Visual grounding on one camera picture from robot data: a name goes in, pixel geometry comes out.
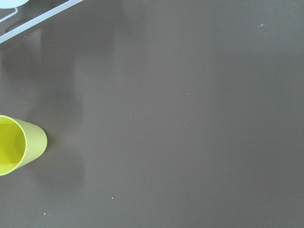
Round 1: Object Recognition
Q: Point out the white dish rack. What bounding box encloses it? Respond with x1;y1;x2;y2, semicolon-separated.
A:
0;0;82;43

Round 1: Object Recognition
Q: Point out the yellow plastic cup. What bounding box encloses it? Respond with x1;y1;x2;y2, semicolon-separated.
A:
0;115;48;176

